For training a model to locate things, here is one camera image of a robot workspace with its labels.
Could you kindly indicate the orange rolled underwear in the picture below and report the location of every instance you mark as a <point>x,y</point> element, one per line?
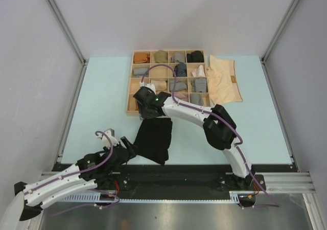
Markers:
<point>141,58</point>

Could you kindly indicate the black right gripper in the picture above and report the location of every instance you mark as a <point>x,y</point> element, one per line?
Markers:
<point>143,114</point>

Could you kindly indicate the peach underwear flat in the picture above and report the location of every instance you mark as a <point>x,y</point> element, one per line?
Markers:
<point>222,82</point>

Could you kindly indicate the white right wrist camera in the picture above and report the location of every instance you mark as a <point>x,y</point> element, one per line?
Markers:
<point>149,85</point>

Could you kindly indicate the aluminium frame profile front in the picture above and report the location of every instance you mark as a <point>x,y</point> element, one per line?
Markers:
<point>277,182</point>

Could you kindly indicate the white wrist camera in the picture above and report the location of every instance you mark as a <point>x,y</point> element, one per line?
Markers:
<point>107,137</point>
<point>149,85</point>

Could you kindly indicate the white slotted cable duct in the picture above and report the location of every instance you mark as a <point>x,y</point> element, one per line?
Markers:
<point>163,195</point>

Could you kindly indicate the aluminium corner post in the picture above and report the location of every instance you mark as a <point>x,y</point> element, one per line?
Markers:
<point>280,29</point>
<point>66,30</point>

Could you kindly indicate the olive rolled underwear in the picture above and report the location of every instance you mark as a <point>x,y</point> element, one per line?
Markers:
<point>160,56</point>

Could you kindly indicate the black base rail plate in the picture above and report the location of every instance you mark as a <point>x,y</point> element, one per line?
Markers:
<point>154,177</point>

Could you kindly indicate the grey rolled underwear left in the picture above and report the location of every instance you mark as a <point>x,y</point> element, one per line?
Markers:
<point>139,72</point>

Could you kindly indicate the black rolled underwear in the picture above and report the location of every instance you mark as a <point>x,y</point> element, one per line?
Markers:
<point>195,57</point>

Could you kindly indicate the peach rolled underwear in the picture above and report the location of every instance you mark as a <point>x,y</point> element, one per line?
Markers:
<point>158,85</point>

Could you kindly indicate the wooden grid organizer tray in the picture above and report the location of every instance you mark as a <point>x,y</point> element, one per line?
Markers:
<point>163,71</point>

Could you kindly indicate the aluminium corner post left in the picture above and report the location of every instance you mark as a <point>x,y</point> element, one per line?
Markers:
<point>66,30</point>

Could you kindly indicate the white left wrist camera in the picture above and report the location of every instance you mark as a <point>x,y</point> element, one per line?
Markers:
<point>107,137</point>

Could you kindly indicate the navy striped rolled underwear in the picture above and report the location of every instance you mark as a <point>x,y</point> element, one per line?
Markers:
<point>180,70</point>

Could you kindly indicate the black garment pile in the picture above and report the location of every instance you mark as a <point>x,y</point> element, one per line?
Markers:
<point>153,139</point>

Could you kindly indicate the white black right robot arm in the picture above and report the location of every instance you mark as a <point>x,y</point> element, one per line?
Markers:
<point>219,128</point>

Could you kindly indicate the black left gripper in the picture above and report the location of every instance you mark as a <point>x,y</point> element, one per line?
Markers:
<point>132,148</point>

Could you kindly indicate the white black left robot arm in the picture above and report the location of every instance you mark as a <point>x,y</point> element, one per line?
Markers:
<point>92,172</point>

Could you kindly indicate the grey rolled underwear middle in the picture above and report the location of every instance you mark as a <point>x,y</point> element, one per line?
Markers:
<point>177,86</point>

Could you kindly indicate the grey rolled underwear bottom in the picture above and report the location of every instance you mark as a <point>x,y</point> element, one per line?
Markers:
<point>196,99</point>

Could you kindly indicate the grey striped rolled underwear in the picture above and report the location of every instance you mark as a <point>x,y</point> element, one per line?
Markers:
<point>199,85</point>

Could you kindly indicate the pink white rolled underwear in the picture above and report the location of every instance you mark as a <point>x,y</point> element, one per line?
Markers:
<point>198,71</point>

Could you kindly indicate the grey rolled underwear top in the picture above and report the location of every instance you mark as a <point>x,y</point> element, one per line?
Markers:
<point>178,57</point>

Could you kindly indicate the aluminium corner post right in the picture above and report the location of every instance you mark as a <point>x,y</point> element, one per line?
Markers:
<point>280,29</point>

